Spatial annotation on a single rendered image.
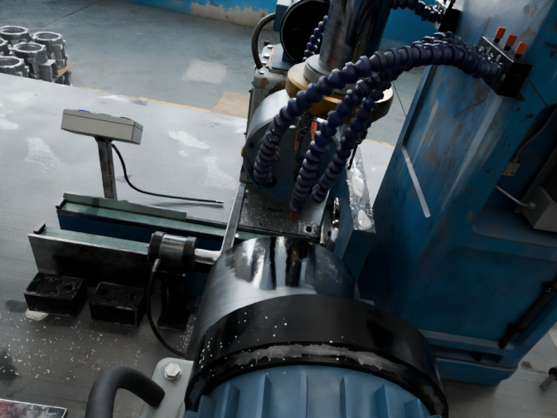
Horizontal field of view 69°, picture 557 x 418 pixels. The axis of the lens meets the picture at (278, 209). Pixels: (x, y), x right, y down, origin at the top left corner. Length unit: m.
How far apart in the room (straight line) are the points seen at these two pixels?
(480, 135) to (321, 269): 0.28
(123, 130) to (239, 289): 0.61
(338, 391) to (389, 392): 0.03
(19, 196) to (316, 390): 1.16
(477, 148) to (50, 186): 1.12
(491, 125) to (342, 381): 0.44
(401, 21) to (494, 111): 5.81
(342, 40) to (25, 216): 0.93
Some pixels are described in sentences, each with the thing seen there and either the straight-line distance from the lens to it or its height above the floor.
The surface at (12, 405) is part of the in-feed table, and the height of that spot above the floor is 0.92.
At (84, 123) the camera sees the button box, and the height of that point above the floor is 1.06.
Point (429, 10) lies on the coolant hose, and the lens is 0.82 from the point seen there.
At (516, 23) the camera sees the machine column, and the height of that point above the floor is 1.48.
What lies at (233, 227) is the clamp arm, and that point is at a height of 1.03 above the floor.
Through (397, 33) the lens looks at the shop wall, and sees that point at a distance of 6.43.
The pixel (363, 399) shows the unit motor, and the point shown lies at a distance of 0.25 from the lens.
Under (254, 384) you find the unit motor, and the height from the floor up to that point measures 1.34.
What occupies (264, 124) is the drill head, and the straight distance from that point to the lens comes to 0.99.
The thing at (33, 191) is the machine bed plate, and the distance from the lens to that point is 1.34.
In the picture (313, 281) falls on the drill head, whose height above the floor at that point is 1.16.
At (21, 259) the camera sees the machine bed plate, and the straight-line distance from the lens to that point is 1.13.
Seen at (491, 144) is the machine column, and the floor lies 1.35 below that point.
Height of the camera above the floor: 1.56
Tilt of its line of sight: 37 degrees down
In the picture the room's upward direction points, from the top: 11 degrees clockwise
